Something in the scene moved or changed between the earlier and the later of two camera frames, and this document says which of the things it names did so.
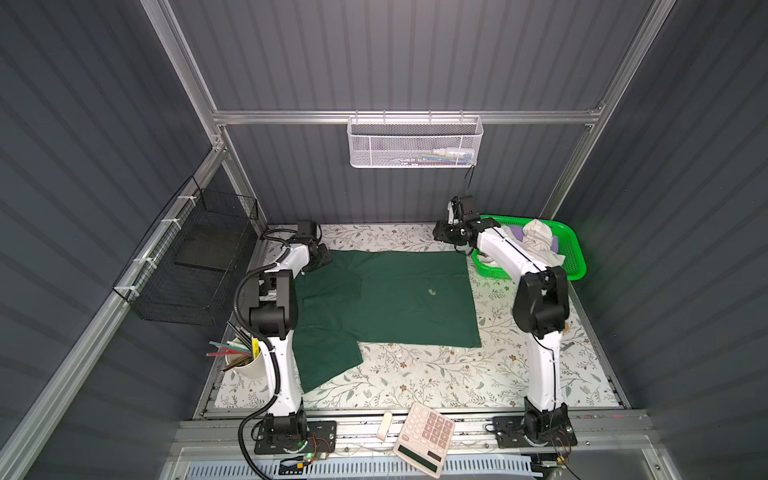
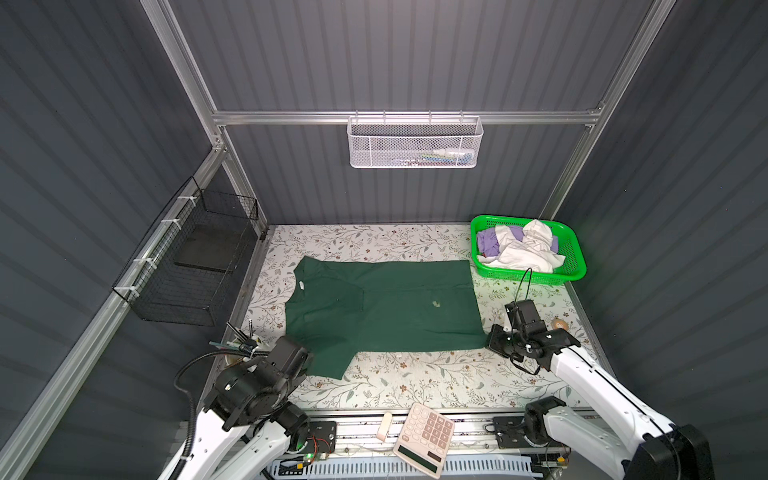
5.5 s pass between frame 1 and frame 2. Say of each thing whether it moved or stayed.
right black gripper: moved
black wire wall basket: stayed
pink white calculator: stayed
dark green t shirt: stayed
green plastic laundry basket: stayed
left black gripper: moved
